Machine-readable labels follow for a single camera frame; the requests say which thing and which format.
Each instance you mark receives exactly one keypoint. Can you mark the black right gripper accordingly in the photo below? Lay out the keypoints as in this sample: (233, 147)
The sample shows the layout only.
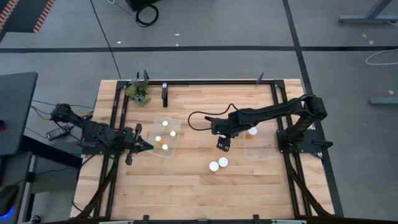
(224, 127)

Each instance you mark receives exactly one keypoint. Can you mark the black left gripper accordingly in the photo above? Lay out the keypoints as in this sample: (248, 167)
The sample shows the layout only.
(130, 141)

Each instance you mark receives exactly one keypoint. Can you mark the small pale pill bottle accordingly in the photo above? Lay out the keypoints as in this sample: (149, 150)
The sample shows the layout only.
(165, 147)
(173, 133)

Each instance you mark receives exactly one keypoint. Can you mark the small white-capped pill bottle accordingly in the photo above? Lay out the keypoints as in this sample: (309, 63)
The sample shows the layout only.
(165, 123)

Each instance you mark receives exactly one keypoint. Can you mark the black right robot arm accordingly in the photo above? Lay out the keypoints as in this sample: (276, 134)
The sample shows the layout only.
(273, 112)

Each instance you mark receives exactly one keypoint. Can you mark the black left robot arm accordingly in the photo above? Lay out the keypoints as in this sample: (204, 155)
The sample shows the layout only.
(93, 130)

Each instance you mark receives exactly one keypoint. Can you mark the clear plastic bin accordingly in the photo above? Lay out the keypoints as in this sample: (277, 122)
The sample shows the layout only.
(174, 147)
(259, 150)

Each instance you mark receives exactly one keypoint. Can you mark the small green artificial plant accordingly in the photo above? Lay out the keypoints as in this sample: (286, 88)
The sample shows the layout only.
(136, 91)

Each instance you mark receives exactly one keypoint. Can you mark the black power adapter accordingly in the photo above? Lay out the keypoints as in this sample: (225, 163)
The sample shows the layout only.
(57, 133)

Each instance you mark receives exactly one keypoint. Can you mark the light grey side table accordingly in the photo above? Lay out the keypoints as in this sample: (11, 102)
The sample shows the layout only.
(26, 193)

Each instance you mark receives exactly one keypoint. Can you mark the dark grey desk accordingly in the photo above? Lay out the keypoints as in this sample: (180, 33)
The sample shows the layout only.
(15, 109)

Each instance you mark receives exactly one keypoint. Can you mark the black box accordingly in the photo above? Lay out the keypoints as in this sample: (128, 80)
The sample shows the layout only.
(140, 3)

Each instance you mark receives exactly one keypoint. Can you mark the black computer mouse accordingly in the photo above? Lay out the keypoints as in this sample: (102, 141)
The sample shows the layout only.
(7, 199)

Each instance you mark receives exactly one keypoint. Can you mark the grey desk foot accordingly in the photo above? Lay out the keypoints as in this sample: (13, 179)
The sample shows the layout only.
(367, 19)
(384, 100)

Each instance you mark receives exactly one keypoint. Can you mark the black mat orange stripes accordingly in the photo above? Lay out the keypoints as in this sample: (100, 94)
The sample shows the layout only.
(25, 15)

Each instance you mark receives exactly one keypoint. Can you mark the black upright bracket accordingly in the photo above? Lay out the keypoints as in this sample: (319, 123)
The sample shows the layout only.
(164, 95)

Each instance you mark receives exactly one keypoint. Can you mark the black aluminium table frame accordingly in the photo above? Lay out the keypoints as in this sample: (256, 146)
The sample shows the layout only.
(217, 82)

